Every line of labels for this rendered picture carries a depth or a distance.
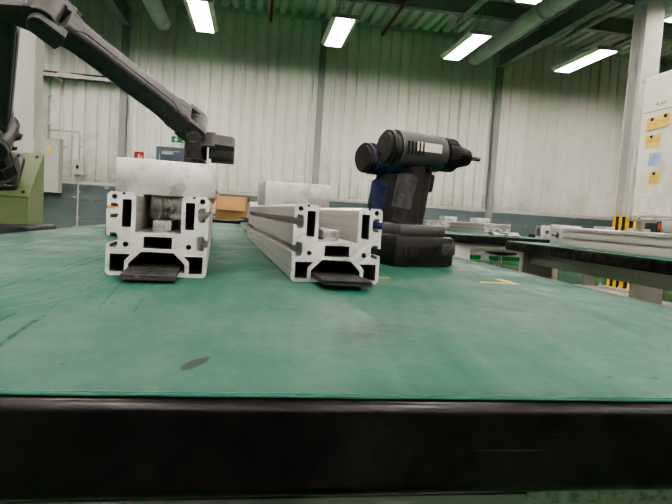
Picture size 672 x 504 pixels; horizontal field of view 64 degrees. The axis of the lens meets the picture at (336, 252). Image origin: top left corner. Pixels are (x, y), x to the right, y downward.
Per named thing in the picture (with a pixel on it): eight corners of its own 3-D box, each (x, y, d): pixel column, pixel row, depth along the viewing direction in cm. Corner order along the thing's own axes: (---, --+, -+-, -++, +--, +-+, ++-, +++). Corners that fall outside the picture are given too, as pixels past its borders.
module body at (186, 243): (170, 235, 132) (171, 200, 132) (211, 237, 135) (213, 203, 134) (104, 274, 55) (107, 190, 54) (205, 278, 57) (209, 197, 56)
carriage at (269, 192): (256, 219, 105) (258, 184, 105) (311, 222, 107) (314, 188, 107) (263, 221, 89) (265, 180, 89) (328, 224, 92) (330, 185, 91)
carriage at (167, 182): (134, 214, 76) (136, 166, 76) (214, 219, 79) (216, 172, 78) (114, 216, 61) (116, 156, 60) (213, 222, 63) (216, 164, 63)
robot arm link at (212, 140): (189, 108, 133) (185, 131, 127) (236, 113, 135) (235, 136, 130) (190, 145, 142) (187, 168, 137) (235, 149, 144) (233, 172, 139)
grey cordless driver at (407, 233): (364, 261, 91) (373, 130, 90) (456, 263, 100) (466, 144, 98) (388, 266, 84) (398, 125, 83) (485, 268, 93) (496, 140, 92)
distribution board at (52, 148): (17, 235, 1143) (20, 126, 1127) (82, 238, 1163) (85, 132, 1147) (11, 235, 1115) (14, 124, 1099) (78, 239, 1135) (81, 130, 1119)
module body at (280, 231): (248, 239, 137) (249, 205, 136) (287, 241, 139) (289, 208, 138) (290, 281, 59) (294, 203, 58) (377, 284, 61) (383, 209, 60)
